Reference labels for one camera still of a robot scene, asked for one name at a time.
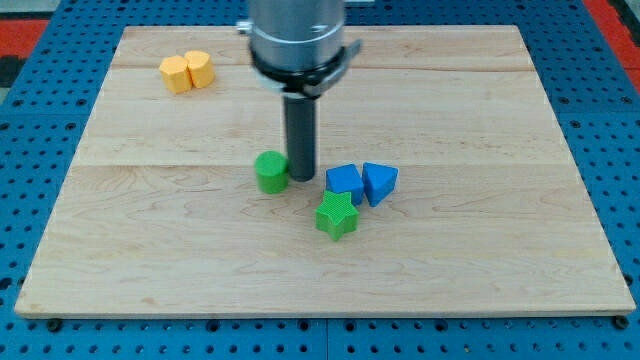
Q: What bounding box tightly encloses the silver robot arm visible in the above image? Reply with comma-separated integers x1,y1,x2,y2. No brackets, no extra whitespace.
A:
237,0,362,99

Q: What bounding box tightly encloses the green star block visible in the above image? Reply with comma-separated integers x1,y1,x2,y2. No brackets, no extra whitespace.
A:
315,190,359,241

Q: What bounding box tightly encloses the blue cube block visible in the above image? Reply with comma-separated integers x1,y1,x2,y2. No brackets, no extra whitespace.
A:
326,164,364,206

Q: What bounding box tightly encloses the green cylinder block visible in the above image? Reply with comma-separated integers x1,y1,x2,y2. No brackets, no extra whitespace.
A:
254,150,289,194

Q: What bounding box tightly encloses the blue triangle block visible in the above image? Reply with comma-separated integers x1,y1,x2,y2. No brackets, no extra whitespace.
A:
362,162,399,207

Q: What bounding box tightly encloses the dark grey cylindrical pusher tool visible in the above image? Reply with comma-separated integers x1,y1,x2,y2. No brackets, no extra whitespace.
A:
283,97,316,182

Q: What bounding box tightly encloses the light wooden board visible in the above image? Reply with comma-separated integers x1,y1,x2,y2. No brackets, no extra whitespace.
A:
15,25,635,319

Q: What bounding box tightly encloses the yellow heptagon block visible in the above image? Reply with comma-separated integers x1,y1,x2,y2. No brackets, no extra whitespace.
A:
184,50,216,88

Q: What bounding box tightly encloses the yellow hexagon block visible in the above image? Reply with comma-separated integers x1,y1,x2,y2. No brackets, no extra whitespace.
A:
158,55,192,94

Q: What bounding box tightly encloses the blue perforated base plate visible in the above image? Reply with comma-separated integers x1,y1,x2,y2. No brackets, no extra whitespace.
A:
1,0,639,359

